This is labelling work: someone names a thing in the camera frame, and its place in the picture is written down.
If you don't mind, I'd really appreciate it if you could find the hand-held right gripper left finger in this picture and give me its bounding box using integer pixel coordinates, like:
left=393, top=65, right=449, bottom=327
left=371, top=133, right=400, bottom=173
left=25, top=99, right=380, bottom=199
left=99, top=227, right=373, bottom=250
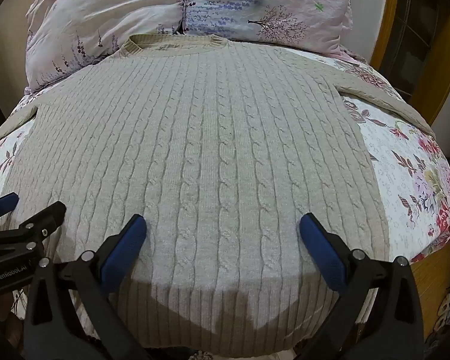
left=24, top=214, right=152, bottom=360

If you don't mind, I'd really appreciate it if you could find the floral bed sheet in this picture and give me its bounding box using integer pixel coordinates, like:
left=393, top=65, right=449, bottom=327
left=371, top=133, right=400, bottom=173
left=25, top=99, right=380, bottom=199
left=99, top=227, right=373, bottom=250
left=0, top=43, right=450, bottom=360

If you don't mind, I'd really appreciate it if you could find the patterned dark cloth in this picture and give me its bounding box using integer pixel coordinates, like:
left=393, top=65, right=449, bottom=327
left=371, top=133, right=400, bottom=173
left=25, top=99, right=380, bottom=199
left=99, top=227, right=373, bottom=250
left=424, top=279, right=450, bottom=359

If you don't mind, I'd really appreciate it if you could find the pink pillow with lavender print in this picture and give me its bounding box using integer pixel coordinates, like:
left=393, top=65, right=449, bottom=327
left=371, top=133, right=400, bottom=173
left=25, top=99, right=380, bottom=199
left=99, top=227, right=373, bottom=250
left=24, top=0, right=186, bottom=92

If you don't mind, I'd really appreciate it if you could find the pink pillow with tree print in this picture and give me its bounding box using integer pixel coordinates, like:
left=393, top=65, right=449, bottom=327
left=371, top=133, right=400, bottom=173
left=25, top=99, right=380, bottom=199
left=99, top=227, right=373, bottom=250
left=181, top=0, right=355, bottom=59

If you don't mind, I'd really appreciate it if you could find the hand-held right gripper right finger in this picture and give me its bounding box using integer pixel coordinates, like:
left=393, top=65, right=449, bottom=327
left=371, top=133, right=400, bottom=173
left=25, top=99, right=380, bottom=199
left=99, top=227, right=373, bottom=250
left=299, top=213, right=425, bottom=360

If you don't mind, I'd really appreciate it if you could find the wooden door frame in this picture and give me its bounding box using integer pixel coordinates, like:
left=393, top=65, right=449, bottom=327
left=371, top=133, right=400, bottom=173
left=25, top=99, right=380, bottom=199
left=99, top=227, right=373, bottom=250
left=370, top=0, right=450, bottom=130

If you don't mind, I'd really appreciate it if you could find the beige cable-knit sweater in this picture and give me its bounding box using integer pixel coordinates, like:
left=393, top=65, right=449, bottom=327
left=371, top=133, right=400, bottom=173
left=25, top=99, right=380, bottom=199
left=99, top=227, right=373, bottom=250
left=0, top=34, right=436, bottom=346

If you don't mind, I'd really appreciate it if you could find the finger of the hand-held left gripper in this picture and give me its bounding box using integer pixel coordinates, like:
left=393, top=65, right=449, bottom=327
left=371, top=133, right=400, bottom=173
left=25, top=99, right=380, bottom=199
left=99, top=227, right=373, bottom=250
left=0, top=192, right=20, bottom=229
left=5, top=201, right=67, bottom=250

